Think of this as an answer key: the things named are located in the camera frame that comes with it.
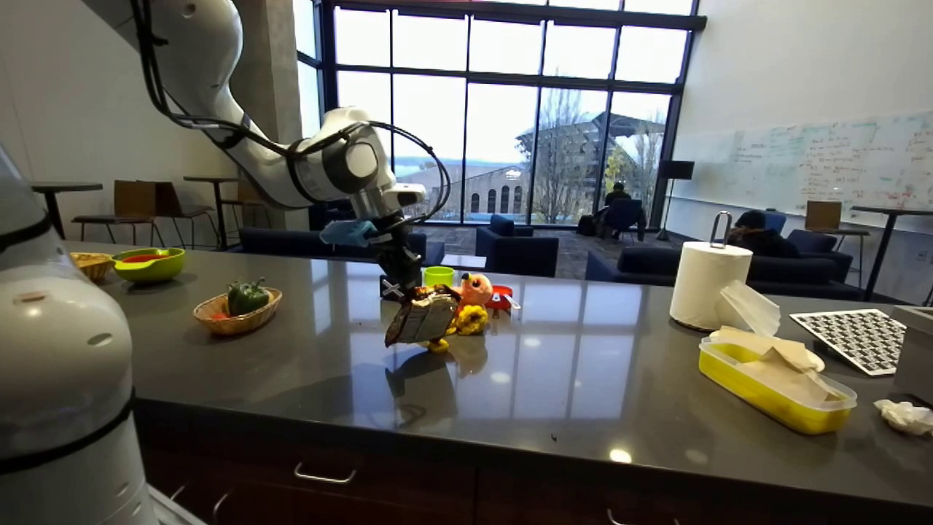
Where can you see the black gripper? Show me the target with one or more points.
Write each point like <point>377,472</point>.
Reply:
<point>396,249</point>

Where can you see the brown snack packet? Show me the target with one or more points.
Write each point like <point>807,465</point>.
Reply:
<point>420,319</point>

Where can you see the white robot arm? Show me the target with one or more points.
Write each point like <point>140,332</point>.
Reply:
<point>198,52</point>

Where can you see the small green cup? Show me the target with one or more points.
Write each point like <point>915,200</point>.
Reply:
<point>441,274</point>

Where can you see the colourful toy fruit pile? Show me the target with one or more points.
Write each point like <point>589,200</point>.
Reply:
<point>476,294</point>

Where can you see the dark blue armchair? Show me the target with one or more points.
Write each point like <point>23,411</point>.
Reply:
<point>516,251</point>

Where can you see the green toy bell pepper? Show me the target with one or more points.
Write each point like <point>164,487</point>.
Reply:
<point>246,299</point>

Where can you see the wicker basket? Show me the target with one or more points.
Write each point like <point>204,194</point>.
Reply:
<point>237,319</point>

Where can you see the seated person by window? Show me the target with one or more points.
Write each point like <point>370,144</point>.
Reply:
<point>619,208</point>

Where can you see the dark high table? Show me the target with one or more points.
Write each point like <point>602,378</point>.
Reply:
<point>214,181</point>
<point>64,189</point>
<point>889,213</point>

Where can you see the green plastic bowl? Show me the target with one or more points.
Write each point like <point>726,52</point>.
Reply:
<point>150,267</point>

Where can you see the long dark blue sofa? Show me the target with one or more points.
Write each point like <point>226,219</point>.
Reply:
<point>679,262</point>

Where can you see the wooden chair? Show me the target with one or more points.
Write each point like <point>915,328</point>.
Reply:
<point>135,204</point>

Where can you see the white paper towel roll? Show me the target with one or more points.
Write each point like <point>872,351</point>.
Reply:
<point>705,287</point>

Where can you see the small wicker bowl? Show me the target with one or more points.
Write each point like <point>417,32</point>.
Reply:
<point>90,262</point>

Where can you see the seated person on sofa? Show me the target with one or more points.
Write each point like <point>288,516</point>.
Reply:
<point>752,233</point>

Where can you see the yellow container with clear lid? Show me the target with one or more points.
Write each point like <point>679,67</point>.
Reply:
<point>774,383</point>

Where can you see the black white checkerboard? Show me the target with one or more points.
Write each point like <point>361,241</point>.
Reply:
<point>854,338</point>

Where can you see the crumpled white tissue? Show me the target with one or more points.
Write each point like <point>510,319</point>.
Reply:
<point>904,414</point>

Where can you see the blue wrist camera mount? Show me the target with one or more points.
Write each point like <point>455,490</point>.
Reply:
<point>348,232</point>

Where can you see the black wall monitor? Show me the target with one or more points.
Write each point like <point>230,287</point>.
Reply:
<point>678,171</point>

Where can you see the wall whiteboard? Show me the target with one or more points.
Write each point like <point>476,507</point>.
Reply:
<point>826,162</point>

